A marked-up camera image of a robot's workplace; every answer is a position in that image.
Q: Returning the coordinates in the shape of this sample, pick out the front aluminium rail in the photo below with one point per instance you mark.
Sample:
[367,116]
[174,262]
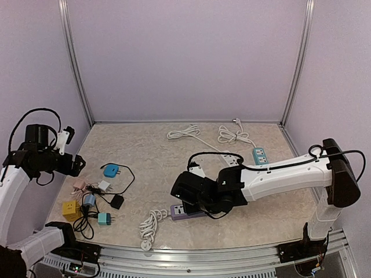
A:
[115,261]

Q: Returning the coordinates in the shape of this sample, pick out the aluminium frame post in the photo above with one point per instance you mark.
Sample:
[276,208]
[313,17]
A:
[72,56]
[305,37]

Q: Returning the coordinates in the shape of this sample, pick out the black charger with cable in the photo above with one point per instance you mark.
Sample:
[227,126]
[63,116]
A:
[114,199]

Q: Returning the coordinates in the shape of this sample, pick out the yellow cube socket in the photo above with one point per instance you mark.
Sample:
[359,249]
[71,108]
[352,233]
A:
[71,210]

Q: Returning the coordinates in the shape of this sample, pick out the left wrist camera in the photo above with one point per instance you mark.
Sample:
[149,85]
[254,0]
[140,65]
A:
[64,138]

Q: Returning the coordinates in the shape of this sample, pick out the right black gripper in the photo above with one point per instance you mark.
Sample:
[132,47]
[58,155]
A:
[189,208]

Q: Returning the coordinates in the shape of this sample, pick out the teal power strip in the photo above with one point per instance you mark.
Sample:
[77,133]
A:
[259,155]

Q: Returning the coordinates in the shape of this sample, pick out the pink charger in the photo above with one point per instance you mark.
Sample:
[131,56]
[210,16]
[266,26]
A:
[79,187]

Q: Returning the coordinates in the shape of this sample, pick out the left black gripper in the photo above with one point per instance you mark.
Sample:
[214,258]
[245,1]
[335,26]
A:
[65,168]

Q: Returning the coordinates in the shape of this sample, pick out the light blue flat charger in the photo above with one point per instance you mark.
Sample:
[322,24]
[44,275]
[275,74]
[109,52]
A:
[111,170]

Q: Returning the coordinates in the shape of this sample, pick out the white wall charger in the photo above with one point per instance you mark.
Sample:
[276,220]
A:
[105,186]

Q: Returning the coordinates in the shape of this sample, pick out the white power strip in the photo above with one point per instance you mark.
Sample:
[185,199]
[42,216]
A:
[193,131]

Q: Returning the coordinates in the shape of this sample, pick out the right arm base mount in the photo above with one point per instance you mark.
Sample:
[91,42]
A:
[298,250]

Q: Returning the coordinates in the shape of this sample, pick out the pale blue round charger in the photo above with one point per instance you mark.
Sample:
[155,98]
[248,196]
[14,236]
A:
[89,201]

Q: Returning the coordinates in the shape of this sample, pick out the left aluminium frame post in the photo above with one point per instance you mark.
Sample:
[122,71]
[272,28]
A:
[72,56]

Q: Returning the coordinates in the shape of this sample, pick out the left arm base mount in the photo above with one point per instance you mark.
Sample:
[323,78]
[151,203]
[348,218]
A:
[79,251]

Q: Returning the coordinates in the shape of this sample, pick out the teal charger with cable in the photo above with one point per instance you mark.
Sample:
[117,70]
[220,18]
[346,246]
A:
[83,226]

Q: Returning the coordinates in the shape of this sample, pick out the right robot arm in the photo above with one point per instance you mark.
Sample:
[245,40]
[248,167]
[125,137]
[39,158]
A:
[324,166]

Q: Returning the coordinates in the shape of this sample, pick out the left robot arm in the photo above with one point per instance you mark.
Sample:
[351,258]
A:
[43,151]

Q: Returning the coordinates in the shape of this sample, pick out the right aluminium frame post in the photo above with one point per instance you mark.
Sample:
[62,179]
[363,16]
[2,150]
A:
[305,37]

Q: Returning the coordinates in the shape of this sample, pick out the purple power strip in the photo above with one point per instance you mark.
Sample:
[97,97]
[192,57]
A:
[148,228]

